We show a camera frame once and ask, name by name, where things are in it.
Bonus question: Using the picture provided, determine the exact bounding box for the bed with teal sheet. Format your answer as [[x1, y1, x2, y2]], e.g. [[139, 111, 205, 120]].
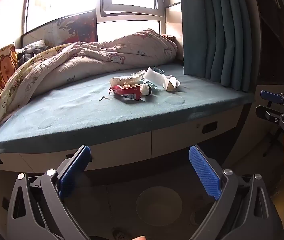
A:
[[0, 62, 255, 155]]

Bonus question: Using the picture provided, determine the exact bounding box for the grey window frame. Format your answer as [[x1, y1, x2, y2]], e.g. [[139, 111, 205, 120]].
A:
[[25, 0, 182, 43]]

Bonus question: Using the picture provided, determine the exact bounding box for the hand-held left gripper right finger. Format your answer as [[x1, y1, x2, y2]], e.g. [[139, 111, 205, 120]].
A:
[[188, 144, 283, 240]]

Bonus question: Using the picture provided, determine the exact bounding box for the orange bear print pillow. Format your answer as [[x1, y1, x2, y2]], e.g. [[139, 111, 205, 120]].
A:
[[0, 44, 20, 105]]

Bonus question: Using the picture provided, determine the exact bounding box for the white paper carton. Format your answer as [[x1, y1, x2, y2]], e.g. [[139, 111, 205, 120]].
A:
[[162, 75, 181, 91]]

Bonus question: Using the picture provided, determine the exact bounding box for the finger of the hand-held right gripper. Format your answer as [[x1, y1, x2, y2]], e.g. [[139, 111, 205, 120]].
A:
[[260, 90, 284, 110], [255, 105, 284, 128]]

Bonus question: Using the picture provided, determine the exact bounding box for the white foam piece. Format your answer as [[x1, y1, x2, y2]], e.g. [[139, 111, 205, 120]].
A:
[[143, 67, 164, 83]]

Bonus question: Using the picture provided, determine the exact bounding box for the teal curtain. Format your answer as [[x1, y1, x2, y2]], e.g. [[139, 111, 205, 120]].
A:
[[179, 0, 261, 92]]

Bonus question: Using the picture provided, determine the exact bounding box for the white bed base drawer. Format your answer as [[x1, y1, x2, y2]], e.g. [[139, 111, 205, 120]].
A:
[[0, 152, 40, 173], [151, 105, 245, 158], [19, 133, 152, 173]]

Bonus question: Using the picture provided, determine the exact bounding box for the cream plastic wrapper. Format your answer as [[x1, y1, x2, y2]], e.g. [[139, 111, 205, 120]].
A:
[[109, 76, 142, 88]]

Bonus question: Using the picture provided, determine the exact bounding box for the framed cartoon wall poster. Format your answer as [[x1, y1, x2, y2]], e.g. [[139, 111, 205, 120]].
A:
[[22, 9, 98, 48]]

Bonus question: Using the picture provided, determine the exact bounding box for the dark wooden shelf unit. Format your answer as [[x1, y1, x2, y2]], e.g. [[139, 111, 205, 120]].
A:
[[252, 0, 284, 85]]

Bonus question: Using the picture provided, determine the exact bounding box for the light teal wrapper scrap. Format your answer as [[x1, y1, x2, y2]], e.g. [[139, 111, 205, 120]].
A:
[[142, 79, 158, 89]]

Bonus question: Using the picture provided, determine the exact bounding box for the dark patterned cloth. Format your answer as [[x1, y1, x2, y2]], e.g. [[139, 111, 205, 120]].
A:
[[17, 39, 51, 63]]

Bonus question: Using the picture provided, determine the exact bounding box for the red snack packet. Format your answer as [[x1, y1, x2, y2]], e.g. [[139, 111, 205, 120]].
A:
[[109, 84, 142, 101]]

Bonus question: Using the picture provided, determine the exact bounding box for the pink cartoon print quilt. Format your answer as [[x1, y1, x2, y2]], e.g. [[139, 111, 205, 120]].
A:
[[0, 29, 179, 140]]

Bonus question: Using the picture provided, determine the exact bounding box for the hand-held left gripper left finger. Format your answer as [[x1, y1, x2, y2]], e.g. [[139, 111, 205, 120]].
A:
[[7, 144, 92, 240]]

